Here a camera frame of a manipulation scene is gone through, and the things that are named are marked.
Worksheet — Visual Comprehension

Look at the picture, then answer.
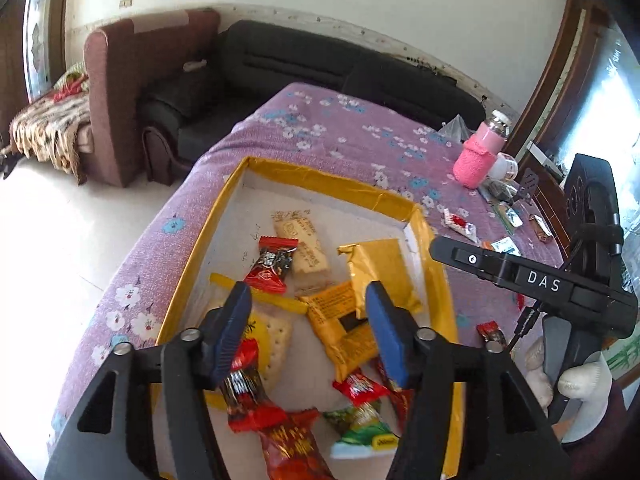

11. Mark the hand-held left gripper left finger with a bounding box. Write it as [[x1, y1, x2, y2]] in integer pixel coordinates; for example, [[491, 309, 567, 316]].
[[42, 281, 252, 480]]

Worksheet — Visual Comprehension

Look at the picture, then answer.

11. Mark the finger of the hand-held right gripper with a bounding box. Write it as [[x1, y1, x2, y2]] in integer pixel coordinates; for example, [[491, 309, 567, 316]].
[[430, 235, 521, 287]]

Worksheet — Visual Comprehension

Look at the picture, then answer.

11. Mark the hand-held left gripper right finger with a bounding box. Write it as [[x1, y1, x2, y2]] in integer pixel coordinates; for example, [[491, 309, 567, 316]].
[[365, 281, 573, 480]]

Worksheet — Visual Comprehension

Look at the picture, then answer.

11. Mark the clear yellow-edged cracker packet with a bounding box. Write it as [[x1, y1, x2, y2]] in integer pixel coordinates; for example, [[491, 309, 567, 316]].
[[209, 272, 309, 393]]

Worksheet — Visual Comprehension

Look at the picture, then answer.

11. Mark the red candy white print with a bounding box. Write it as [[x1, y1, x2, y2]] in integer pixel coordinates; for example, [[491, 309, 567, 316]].
[[332, 369, 391, 406]]

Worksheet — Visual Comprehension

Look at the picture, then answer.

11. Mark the large orange snack packet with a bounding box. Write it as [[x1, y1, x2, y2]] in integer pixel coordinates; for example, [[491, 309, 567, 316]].
[[300, 282, 381, 383]]

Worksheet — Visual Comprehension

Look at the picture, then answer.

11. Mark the red striped snack packet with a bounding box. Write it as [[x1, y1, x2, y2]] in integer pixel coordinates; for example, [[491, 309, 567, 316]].
[[220, 337, 288, 433]]

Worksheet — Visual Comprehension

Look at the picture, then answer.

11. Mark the yellow foil packet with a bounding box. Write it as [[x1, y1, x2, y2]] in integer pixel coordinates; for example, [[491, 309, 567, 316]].
[[337, 240, 423, 317]]

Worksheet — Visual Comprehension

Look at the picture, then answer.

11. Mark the red candy dark centre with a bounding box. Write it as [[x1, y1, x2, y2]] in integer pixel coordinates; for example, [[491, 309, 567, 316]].
[[244, 236, 299, 295]]

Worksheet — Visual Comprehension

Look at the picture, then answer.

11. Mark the green snack packet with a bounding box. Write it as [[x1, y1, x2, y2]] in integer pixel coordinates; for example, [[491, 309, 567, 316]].
[[322, 402, 401, 460]]

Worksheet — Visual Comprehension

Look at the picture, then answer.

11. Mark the pale cracker packet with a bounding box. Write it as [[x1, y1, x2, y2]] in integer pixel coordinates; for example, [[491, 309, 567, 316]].
[[272, 210, 332, 293]]

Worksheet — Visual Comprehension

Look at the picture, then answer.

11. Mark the dark red gold-print packet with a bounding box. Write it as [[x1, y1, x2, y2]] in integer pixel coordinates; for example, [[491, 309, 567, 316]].
[[257, 407, 333, 480]]

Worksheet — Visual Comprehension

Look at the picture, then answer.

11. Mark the yellow cardboard box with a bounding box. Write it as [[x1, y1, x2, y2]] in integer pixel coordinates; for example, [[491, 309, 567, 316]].
[[150, 156, 461, 478]]

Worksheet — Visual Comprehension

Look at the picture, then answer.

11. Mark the person's right forearm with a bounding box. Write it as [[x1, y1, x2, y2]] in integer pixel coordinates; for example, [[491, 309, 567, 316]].
[[555, 380, 636, 480]]

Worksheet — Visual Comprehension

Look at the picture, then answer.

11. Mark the person's right hand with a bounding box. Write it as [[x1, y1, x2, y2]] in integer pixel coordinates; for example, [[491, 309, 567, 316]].
[[522, 337, 613, 442]]

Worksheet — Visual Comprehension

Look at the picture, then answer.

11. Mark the round crackers green packet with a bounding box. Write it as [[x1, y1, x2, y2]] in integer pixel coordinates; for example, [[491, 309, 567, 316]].
[[492, 201, 524, 236]]

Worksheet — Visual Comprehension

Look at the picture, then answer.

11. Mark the dark small pouch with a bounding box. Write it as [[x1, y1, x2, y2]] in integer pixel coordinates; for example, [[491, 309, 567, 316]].
[[482, 180, 521, 203]]

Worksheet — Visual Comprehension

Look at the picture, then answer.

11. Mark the small red candy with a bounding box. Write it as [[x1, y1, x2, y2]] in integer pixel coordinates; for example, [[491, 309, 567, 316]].
[[476, 321, 508, 351]]

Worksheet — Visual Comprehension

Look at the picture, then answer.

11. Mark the brown shiny packet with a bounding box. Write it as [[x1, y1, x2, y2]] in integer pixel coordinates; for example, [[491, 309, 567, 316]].
[[529, 214, 553, 243]]

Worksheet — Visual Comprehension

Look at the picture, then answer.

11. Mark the pink knit-sleeved bottle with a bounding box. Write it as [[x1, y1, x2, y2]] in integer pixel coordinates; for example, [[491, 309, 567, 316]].
[[452, 109, 511, 190]]

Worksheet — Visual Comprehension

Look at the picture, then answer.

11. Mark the white cup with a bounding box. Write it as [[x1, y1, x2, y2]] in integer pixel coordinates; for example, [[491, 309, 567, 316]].
[[492, 152, 518, 181]]

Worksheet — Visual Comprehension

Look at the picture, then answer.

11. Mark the clear plastic bag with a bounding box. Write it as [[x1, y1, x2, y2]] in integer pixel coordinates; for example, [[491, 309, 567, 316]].
[[440, 114, 473, 143]]

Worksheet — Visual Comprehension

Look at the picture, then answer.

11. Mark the purple floral tablecloth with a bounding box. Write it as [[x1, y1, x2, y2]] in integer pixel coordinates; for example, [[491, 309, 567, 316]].
[[47, 82, 566, 461]]

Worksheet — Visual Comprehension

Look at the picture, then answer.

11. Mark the brown armchair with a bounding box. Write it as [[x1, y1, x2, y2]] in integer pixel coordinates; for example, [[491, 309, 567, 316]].
[[82, 7, 221, 188]]

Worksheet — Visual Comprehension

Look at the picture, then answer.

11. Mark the black sofa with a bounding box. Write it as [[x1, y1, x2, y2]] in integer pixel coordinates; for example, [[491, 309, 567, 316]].
[[137, 20, 486, 171]]

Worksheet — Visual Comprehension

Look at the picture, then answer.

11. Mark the printed blanket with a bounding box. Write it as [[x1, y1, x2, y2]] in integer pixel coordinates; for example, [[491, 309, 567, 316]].
[[10, 72, 93, 186]]

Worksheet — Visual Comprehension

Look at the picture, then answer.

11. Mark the wooden glass door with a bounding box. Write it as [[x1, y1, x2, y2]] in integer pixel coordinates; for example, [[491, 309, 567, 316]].
[[20, 0, 58, 106]]

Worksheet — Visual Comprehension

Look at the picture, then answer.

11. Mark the black cable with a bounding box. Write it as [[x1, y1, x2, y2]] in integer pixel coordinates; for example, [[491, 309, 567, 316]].
[[507, 302, 541, 351]]

